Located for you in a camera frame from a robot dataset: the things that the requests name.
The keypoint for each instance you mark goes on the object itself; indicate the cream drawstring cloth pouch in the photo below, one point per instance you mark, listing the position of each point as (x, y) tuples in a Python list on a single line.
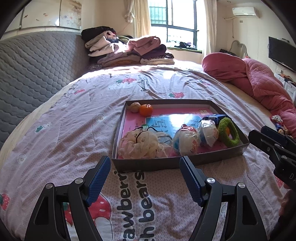
[(145, 144)]

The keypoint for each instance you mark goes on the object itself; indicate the black framed window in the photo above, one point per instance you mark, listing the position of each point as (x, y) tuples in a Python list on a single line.
[(174, 22)]

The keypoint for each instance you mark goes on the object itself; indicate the pile of folded clothes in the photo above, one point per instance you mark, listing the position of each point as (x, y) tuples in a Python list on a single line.
[(107, 49)]

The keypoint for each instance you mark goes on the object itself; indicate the small colourful doll toy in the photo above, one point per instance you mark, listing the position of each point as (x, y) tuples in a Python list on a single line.
[(279, 125)]

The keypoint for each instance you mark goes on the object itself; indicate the orange tangerine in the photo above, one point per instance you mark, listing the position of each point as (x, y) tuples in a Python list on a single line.
[(227, 131), (145, 110)]

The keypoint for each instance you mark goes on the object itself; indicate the brown walnut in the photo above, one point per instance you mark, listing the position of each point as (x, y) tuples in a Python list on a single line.
[(134, 107)]

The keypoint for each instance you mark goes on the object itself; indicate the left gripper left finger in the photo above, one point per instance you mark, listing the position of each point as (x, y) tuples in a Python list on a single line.
[(48, 221)]

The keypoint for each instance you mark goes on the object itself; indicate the blue snack packet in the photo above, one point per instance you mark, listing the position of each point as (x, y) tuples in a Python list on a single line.
[(216, 118)]

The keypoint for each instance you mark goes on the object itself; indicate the cream curtain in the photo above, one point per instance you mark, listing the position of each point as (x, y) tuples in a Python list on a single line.
[(211, 25), (137, 13)]

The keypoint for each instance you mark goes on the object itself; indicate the white wall air conditioner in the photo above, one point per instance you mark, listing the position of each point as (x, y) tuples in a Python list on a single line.
[(245, 11)]

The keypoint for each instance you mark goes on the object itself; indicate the orange tangerine in box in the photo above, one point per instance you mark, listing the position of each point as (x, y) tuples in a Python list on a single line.
[(227, 131)]

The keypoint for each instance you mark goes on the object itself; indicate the white drawer cabinet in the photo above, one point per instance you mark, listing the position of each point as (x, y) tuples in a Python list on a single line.
[(288, 85)]

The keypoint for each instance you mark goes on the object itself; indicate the grey quilted headboard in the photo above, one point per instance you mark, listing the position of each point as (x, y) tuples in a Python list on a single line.
[(34, 67)]

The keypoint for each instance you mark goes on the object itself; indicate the painted wall cabinet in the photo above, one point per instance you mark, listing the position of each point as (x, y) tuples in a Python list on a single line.
[(55, 13)]

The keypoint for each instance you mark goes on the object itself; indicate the red packaged egg snack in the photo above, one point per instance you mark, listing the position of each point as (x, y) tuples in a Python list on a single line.
[(186, 141)]

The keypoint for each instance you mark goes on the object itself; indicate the right cream curtain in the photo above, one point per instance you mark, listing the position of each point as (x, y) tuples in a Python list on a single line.
[(211, 25)]

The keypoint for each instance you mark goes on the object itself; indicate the white packaged egg snack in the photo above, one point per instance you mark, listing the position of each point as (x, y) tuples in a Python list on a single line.
[(208, 132)]

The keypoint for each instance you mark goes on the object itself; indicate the brown cardboard box tray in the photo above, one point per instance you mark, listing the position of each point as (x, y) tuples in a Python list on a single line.
[(236, 143)]

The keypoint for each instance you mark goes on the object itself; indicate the red pink quilted blanket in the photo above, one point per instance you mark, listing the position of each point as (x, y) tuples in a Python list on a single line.
[(255, 79)]

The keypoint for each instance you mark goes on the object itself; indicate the person's right hand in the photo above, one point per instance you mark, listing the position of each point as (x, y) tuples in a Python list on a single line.
[(287, 203)]

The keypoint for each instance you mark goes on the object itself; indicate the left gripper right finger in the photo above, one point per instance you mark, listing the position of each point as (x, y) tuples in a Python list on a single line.
[(234, 204)]

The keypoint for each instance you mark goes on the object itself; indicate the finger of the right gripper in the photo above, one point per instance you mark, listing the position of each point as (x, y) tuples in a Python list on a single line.
[(267, 145), (277, 134)]

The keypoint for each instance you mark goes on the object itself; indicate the black wall television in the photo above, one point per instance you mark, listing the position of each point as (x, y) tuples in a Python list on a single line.
[(282, 53)]

